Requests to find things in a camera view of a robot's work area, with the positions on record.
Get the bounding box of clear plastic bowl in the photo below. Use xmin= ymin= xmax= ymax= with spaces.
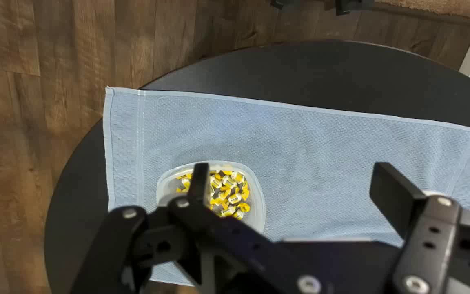
xmin=157 ymin=159 xmax=267 ymax=231

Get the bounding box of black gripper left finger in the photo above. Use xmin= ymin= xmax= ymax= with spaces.
xmin=71 ymin=163 xmax=271 ymax=294

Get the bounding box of round black table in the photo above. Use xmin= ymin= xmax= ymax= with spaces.
xmin=45 ymin=40 xmax=470 ymax=294

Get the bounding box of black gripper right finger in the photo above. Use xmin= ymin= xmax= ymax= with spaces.
xmin=369 ymin=161 xmax=470 ymax=294

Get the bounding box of pile of yellow candies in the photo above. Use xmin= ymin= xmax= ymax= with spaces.
xmin=175 ymin=168 xmax=254 ymax=220

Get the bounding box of light blue towel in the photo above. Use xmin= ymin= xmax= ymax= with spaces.
xmin=102 ymin=84 xmax=470 ymax=287

